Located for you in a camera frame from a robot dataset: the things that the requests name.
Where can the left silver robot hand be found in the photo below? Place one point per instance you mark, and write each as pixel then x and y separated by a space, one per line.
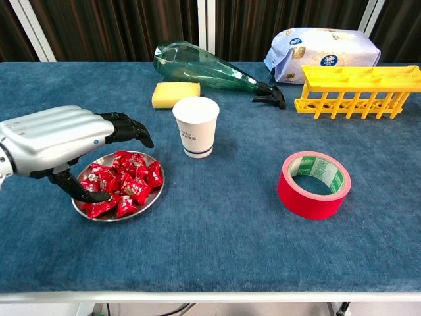
pixel 49 135

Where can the silver metal plate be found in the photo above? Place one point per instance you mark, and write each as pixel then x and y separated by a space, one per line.
pixel 102 160

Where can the white paper cup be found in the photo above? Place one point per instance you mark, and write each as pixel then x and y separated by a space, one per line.
pixel 197 131

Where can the black pleated curtain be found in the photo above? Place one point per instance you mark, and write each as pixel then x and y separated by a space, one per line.
pixel 401 29
pixel 10 33
pixel 246 26
pixel 115 29

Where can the yellow sponge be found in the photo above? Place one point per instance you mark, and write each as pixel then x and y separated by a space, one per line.
pixel 171 92

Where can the green spray bottle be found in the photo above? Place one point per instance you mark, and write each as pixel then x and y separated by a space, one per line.
pixel 197 66

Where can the blue table cloth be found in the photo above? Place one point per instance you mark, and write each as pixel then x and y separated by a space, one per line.
pixel 230 230

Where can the red tape roll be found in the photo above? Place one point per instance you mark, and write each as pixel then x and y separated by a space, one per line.
pixel 296 197

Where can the white blue tissue pack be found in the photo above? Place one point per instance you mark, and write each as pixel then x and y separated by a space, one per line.
pixel 312 49

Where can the yellow plastic rack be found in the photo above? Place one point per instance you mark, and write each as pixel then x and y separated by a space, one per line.
pixel 361 88

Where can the white metal frame post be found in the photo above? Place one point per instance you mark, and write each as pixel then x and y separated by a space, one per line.
pixel 206 23
pixel 370 18
pixel 31 26

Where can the grey metal table frame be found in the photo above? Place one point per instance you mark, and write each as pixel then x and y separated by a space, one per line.
pixel 230 296

